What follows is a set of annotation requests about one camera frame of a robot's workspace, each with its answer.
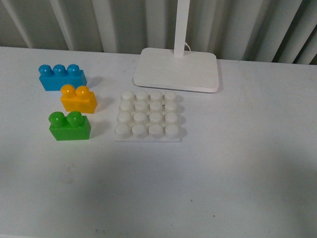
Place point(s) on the blue three-stud block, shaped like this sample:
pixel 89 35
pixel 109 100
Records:
pixel 53 79

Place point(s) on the green two-stud block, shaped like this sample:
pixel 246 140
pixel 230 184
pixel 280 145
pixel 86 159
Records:
pixel 74 126

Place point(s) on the white lamp stand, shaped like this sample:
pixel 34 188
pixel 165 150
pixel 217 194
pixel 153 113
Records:
pixel 178 69

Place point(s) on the yellow two-stud block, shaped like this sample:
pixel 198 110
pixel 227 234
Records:
pixel 80 99

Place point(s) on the white studded base plate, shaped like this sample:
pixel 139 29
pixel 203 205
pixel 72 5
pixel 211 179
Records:
pixel 148 117

